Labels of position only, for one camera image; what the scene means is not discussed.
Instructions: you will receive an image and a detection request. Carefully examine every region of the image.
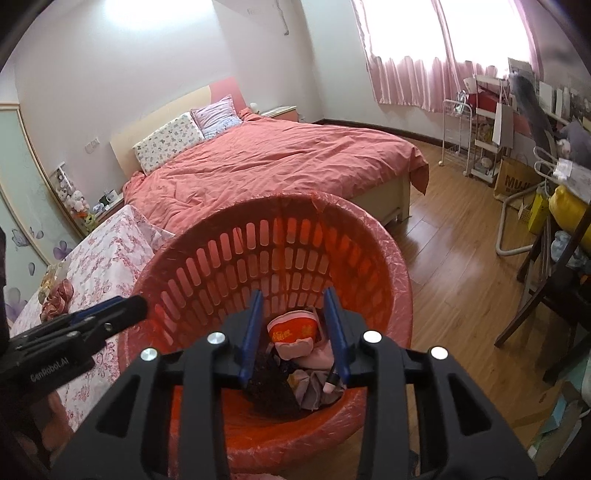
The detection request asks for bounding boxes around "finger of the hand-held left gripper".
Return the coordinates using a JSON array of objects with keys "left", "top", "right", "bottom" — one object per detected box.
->
[
  {"left": 44, "top": 295, "right": 149, "bottom": 334},
  {"left": 14, "top": 324, "right": 115, "bottom": 357}
]

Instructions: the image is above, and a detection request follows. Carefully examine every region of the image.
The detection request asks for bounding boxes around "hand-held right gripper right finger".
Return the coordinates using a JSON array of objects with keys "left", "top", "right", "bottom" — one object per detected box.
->
[{"left": 322, "top": 286, "right": 539, "bottom": 480}]

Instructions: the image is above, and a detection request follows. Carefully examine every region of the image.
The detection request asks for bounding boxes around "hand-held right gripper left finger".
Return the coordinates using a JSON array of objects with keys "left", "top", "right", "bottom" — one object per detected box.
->
[{"left": 48, "top": 290, "right": 265, "bottom": 480}]

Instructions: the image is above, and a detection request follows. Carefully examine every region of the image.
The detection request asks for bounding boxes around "red paper cup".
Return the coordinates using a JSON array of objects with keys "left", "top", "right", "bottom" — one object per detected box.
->
[{"left": 267, "top": 310, "right": 324, "bottom": 361}]

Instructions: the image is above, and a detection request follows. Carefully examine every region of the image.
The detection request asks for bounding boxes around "black floral cloth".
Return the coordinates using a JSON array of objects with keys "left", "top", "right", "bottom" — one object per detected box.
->
[{"left": 245, "top": 344, "right": 305, "bottom": 418}]

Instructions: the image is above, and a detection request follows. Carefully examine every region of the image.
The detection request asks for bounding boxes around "red plastic basket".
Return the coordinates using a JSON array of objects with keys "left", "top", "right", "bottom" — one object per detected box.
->
[{"left": 117, "top": 190, "right": 414, "bottom": 474}]

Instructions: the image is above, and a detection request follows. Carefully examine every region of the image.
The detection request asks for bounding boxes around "red plaid cloth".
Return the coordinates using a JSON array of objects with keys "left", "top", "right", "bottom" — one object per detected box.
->
[{"left": 41, "top": 279, "right": 75, "bottom": 324}]

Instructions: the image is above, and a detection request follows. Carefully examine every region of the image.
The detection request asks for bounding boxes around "pink floral tablecloth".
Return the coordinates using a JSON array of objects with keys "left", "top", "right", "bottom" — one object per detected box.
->
[{"left": 9, "top": 204, "right": 176, "bottom": 432}]

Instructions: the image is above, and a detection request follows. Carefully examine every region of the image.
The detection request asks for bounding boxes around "pink nightstand with mugs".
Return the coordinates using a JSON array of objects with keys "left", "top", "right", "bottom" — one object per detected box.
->
[{"left": 90, "top": 194, "right": 125, "bottom": 222}]

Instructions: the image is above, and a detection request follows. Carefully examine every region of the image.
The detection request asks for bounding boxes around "clear tube of plush toys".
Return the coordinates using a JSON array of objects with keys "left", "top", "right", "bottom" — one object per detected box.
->
[{"left": 48, "top": 164, "right": 98, "bottom": 234}]

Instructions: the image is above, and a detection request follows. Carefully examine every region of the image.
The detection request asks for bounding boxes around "glass wardrobe with purple flowers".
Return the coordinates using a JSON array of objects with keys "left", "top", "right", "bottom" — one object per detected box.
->
[{"left": 0, "top": 104, "right": 84, "bottom": 324}]

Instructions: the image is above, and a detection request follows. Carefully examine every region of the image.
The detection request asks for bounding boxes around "white floral pillow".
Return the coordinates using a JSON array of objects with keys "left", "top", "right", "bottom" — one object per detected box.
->
[{"left": 132, "top": 112, "right": 205, "bottom": 176}]

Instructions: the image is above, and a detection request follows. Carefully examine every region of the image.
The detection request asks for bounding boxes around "salmon bed quilt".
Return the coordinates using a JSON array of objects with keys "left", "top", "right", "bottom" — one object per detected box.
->
[{"left": 122, "top": 111, "right": 430, "bottom": 241}]

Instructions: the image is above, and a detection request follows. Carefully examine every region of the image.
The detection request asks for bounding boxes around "purple striped pillow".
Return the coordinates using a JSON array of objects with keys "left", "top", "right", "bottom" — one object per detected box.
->
[{"left": 191, "top": 95, "right": 243, "bottom": 140}]

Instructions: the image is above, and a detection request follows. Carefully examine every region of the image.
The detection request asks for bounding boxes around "dark wooden chair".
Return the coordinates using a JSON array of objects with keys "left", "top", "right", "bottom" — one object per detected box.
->
[{"left": 494, "top": 222, "right": 591, "bottom": 384}]

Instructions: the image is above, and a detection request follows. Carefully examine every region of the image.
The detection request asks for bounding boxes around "brown paper bag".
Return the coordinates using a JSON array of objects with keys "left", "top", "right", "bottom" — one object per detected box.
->
[{"left": 493, "top": 157, "right": 532, "bottom": 204}]

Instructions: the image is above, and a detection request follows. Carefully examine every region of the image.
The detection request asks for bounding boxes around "yellow bag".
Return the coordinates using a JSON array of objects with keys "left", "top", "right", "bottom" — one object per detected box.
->
[{"left": 549, "top": 185, "right": 591, "bottom": 222}]

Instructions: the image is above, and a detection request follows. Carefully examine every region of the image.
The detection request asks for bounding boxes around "white storage trolley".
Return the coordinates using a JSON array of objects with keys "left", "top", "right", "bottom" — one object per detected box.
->
[{"left": 466, "top": 76, "right": 513, "bottom": 185}]

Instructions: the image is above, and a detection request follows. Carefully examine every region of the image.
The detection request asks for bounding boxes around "pink curtain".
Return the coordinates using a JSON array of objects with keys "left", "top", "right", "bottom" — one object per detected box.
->
[{"left": 351, "top": 0, "right": 546, "bottom": 114}]

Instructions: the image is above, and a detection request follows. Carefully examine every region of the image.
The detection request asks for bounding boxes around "grey fluffy cloth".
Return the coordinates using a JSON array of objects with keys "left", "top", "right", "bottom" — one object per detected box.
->
[{"left": 508, "top": 74, "right": 555, "bottom": 148}]

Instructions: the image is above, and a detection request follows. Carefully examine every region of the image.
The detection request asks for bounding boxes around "white air conditioner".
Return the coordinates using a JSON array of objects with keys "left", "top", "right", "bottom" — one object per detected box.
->
[{"left": 212, "top": 0, "right": 305, "bottom": 14}]

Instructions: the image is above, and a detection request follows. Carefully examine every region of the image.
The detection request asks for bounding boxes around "bed frame with pink headboard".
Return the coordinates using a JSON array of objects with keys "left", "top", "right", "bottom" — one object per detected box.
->
[{"left": 110, "top": 76, "right": 411, "bottom": 227}]

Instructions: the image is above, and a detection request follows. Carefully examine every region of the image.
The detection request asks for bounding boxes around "white tube frame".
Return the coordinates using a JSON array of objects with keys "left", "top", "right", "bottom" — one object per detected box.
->
[{"left": 496, "top": 148, "right": 568, "bottom": 254}]

